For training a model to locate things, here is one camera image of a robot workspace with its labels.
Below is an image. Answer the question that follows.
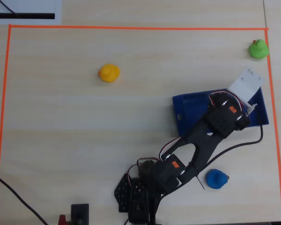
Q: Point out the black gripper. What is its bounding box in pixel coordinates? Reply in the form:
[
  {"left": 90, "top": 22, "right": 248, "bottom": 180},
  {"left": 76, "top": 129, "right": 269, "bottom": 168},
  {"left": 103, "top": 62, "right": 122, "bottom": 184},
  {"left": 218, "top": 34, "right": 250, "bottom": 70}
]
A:
[{"left": 234, "top": 110, "right": 251, "bottom": 131}]

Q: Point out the blue plastic box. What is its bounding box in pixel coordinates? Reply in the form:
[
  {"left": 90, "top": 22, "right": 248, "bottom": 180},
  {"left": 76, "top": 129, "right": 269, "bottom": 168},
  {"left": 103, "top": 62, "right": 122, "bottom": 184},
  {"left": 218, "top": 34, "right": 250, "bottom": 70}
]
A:
[{"left": 172, "top": 86, "right": 270, "bottom": 137}]

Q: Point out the blue rubber duck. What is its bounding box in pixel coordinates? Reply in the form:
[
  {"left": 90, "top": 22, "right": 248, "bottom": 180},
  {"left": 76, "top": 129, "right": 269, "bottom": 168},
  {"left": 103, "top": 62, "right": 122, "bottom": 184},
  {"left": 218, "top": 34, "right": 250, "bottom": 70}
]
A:
[{"left": 206, "top": 168, "right": 230, "bottom": 190}]

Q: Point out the green rubber duck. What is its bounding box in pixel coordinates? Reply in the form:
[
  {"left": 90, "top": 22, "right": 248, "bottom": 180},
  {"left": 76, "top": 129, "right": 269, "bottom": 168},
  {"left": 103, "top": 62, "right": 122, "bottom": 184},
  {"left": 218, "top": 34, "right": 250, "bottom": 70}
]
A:
[{"left": 248, "top": 39, "right": 270, "bottom": 59}]

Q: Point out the yellow rubber duck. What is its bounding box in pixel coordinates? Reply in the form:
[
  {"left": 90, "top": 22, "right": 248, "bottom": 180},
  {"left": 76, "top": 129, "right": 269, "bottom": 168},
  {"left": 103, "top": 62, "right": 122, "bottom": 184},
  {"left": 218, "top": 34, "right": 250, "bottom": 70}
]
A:
[{"left": 98, "top": 63, "right": 120, "bottom": 83}]

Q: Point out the orange tape strip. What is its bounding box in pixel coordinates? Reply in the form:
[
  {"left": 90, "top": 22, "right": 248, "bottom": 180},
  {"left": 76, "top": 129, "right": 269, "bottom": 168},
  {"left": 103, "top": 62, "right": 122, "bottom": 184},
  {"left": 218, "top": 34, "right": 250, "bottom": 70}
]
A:
[
  {"left": 264, "top": 28, "right": 281, "bottom": 223},
  {"left": 0, "top": 24, "right": 12, "bottom": 225},
  {"left": 8, "top": 24, "right": 269, "bottom": 31}
]

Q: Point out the black zip tie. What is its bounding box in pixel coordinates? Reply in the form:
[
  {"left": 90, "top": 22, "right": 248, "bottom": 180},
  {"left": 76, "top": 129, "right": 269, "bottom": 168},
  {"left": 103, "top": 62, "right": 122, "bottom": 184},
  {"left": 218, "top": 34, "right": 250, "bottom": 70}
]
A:
[{"left": 196, "top": 174, "right": 205, "bottom": 190}]

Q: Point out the white paper with black bar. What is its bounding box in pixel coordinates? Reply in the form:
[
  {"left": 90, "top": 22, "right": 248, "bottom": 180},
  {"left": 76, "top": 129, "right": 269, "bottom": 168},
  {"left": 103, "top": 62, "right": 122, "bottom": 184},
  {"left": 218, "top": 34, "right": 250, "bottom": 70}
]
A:
[{"left": 0, "top": 0, "right": 62, "bottom": 25}]

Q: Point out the thick black camera cable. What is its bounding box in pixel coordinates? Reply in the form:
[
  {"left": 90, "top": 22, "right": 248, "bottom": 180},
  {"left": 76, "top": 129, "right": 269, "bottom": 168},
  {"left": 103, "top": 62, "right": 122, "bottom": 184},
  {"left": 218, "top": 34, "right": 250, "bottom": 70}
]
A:
[{"left": 194, "top": 109, "right": 264, "bottom": 174}]

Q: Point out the black camera stand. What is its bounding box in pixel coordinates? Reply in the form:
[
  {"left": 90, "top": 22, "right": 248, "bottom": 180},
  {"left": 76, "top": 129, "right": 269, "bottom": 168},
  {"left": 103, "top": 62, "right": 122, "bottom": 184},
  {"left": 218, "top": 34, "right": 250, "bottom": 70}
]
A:
[{"left": 71, "top": 203, "right": 90, "bottom": 225}]

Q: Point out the long black cable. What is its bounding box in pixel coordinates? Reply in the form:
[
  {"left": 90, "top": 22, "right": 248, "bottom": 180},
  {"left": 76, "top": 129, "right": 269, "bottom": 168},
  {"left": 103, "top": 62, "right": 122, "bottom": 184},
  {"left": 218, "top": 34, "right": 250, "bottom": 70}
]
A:
[{"left": 0, "top": 171, "right": 49, "bottom": 225}]

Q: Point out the thin black cable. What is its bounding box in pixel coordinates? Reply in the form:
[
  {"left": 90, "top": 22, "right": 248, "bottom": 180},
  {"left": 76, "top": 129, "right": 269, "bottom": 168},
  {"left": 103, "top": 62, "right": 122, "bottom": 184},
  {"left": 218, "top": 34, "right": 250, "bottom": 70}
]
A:
[{"left": 0, "top": 0, "right": 19, "bottom": 16}]

